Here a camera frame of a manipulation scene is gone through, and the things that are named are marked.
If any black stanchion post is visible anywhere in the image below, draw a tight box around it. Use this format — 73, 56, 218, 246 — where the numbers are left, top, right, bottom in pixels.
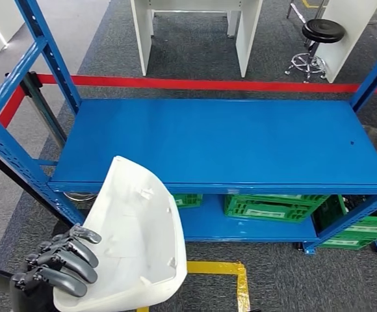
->
0, 153, 79, 227

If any red barrier belt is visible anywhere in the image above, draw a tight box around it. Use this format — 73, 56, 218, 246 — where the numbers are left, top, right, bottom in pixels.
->
0, 86, 26, 172

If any yellow floor tape square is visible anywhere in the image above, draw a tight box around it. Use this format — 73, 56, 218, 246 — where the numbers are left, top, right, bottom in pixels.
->
136, 261, 251, 312

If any black round stool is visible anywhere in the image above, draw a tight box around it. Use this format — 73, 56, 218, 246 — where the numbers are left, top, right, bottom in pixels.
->
284, 18, 346, 83

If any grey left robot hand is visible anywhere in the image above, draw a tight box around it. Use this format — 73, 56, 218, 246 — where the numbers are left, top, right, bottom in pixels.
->
9, 224, 102, 312

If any white panel desk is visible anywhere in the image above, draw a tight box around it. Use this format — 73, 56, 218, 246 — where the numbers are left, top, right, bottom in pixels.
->
315, 0, 377, 83

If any chrome metal frame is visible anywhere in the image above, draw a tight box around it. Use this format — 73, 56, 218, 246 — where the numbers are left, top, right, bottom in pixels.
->
286, 0, 326, 25

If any white plastic car part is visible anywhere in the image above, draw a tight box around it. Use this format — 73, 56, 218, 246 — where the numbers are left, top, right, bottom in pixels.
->
52, 155, 188, 312

